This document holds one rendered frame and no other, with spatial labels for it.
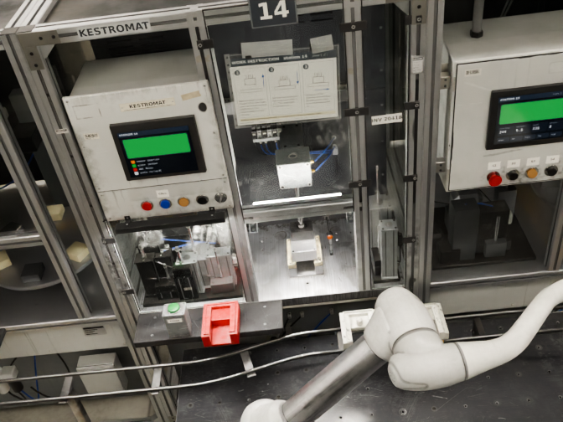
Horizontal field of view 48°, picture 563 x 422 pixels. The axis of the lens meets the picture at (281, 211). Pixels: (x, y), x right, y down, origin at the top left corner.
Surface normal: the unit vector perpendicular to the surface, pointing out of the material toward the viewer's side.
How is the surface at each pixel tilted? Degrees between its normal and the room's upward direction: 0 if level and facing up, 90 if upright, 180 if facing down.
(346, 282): 0
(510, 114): 90
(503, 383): 0
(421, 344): 10
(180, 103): 90
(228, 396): 0
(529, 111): 90
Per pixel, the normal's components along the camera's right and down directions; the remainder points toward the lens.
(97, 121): 0.04, 0.63
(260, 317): -0.11, -0.77
